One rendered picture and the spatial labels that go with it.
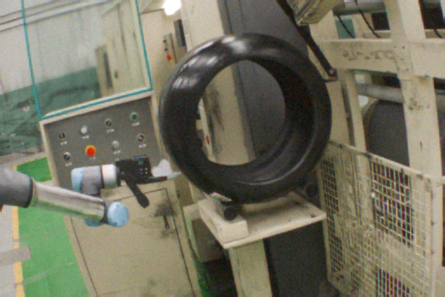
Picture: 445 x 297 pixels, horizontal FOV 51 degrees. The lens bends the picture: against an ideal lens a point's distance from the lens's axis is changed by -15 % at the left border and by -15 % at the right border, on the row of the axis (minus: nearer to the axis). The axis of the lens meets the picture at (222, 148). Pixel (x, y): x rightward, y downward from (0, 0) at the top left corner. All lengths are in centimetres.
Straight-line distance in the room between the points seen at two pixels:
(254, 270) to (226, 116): 65
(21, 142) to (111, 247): 823
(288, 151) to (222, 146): 25
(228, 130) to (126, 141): 53
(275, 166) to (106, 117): 79
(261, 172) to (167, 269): 77
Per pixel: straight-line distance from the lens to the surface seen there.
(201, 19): 198
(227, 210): 168
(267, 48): 164
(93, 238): 240
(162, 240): 242
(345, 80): 212
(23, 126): 1049
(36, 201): 145
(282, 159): 196
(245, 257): 217
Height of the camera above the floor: 145
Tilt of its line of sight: 12 degrees down
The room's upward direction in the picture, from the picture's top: 11 degrees counter-clockwise
